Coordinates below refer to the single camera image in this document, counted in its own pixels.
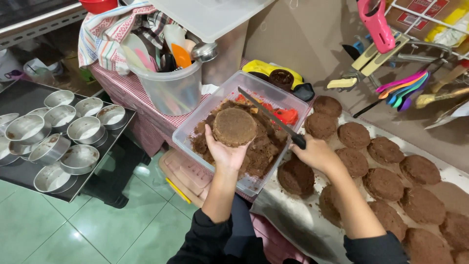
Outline beige wooden tongs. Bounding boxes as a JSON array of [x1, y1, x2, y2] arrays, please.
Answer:
[[351, 33, 410, 77]]

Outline yellow black oven glove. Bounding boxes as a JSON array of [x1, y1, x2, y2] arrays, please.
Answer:
[[242, 60, 316, 102]]

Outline black white checked cloth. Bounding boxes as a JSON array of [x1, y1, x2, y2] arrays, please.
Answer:
[[140, 10, 188, 50]]

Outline group of round metal tins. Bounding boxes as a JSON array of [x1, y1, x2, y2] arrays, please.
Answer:
[[0, 90, 129, 194]]

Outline wooden pastry brush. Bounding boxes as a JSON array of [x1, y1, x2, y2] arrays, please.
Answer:
[[416, 87, 469, 109]]

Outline black handled long knife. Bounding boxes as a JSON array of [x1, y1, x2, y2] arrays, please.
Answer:
[[237, 87, 307, 150]]

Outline clear plastic bag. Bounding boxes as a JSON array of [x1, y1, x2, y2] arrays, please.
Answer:
[[23, 58, 66, 86]]

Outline pink plastic handled tool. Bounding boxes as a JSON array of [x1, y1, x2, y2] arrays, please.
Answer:
[[357, 0, 396, 55]]

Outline large white lidded storage box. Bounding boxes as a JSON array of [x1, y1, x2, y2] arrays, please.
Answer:
[[148, 0, 275, 87]]

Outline round chocolate cake layer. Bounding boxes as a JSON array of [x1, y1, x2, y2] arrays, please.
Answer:
[[213, 107, 258, 148]]

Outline black baking tray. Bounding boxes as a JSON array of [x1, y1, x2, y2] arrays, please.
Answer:
[[0, 80, 137, 203]]

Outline small brown round jar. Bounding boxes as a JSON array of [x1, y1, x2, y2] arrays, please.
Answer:
[[268, 69, 295, 92]]

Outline clear plastic utensil bucket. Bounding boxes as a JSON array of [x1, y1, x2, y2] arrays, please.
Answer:
[[126, 60, 203, 117]]

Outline metal ladle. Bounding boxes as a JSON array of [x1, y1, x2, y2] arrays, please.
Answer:
[[191, 41, 219, 63]]

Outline white wire rack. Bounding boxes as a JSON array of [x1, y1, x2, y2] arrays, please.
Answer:
[[385, 0, 469, 60]]

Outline black plastic stool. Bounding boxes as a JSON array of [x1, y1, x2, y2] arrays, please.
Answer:
[[81, 128, 152, 209]]

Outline person's black clothing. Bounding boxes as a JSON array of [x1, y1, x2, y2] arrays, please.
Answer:
[[167, 194, 410, 264]]

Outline orange silicone spatula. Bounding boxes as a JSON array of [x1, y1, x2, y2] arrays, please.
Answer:
[[171, 43, 192, 69]]

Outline pile of chocolate cake scraps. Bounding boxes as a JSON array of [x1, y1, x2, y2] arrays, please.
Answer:
[[191, 97, 290, 179]]

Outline white baking paper sheet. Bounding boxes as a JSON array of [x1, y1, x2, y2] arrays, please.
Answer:
[[251, 108, 469, 264]]

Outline group of chocolate cake rounds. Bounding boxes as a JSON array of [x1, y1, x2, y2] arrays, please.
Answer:
[[277, 95, 469, 264]]

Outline person's left hand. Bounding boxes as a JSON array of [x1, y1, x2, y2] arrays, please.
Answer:
[[204, 124, 255, 174]]

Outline pink plastic lid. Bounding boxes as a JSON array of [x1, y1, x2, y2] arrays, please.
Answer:
[[159, 148, 214, 209]]

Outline metal shelf rack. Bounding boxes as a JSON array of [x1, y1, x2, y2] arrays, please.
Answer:
[[0, 0, 88, 51]]

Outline white plastic spatula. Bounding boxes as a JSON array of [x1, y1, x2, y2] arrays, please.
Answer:
[[120, 33, 151, 71]]

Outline cardboard box with red label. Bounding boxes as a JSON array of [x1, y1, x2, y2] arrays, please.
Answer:
[[385, 0, 463, 42]]

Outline thin black handled tool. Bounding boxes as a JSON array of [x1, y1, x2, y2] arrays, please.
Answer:
[[352, 99, 385, 119]]

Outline yellow plastic packet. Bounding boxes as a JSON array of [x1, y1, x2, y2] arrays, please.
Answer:
[[424, 7, 469, 48]]

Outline wooden handled brush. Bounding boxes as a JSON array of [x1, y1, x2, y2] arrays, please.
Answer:
[[430, 60, 469, 94]]

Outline pink silicone spatula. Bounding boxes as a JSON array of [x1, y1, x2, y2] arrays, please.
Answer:
[[135, 48, 157, 73]]

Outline striped patterned kitchen towel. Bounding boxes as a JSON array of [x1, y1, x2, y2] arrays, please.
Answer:
[[78, 2, 158, 76]]

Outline colourful measuring spoon set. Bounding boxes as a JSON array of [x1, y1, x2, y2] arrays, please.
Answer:
[[375, 70, 430, 112]]

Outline red orange plastic scraps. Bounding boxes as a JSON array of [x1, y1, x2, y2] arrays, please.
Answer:
[[234, 93, 299, 127]]

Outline red plastic bowl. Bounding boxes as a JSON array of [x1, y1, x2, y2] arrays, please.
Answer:
[[79, 0, 118, 15]]

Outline cream handled tool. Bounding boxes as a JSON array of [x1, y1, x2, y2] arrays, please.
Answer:
[[327, 77, 358, 89]]

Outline person's right hand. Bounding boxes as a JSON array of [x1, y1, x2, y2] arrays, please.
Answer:
[[289, 134, 344, 176]]

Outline clear plastic container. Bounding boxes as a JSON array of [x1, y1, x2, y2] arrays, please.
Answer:
[[172, 70, 309, 197]]

